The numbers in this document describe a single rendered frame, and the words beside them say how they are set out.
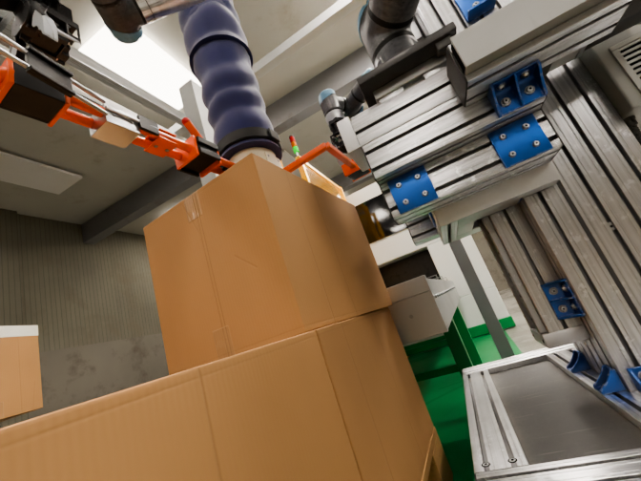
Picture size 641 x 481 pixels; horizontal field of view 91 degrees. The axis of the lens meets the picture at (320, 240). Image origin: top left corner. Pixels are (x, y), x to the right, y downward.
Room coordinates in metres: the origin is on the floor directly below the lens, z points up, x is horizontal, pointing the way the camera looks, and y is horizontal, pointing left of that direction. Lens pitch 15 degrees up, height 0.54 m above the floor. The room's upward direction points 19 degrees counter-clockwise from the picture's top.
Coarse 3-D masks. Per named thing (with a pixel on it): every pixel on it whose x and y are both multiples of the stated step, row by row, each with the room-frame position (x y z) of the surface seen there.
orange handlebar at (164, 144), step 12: (0, 72) 0.36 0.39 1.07; (72, 96) 0.45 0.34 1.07; (84, 108) 0.47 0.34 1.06; (72, 120) 0.49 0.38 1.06; (84, 120) 0.50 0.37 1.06; (144, 132) 0.57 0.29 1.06; (168, 132) 0.62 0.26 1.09; (144, 144) 0.61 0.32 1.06; (156, 144) 0.62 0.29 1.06; (168, 144) 0.63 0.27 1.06; (180, 144) 0.65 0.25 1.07; (324, 144) 0.88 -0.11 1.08; (168, 156) 0.68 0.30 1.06; (180, 156) 0.70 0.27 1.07; (312, 156) 0.90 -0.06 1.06; (336, 156) 0.95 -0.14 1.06; (216, 168) 0.80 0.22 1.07; (288, 168) 0.94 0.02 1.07
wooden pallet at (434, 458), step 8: (432, 432) 1.11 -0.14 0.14; (432, 440) 1.08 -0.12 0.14; (432, 448) 1.05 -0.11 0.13; (440, 448) 1.13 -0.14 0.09; (432, 456) 1.03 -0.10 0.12; (440, 456) 1.09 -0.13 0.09; (424, 464) 0.94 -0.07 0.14; (432, 464) 1.03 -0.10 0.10; (440, 464) 1.06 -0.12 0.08; (448, 464) 1.16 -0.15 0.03; (424, 472) 0.91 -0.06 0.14; (432, 472) 1.03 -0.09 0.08; (440, 472) 1.03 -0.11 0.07; (448, 472) 1.12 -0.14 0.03; (424, 480) 0.89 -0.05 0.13; (432, 480) 1.04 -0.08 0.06; (440, 480) 1.03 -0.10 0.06; (448, 480) 1.09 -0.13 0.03
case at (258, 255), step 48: (240, 192) 0.62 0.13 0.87; (288, 192) 0.70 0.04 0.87; (192, 240) 0.69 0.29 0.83; (240, 240) 0.64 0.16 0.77; (288, 240) 0.63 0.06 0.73; (336, 240) 0.87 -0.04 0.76; (192, 288) 0.71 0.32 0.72; (240, 288) 0.65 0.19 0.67; (288, 288) 0.60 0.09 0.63; (336, 288) 0.77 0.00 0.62; (384, 288) 1.12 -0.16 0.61; (192, 336) 0.72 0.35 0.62; (240, 336) 0.66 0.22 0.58; (288, 336) 0.61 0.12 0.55
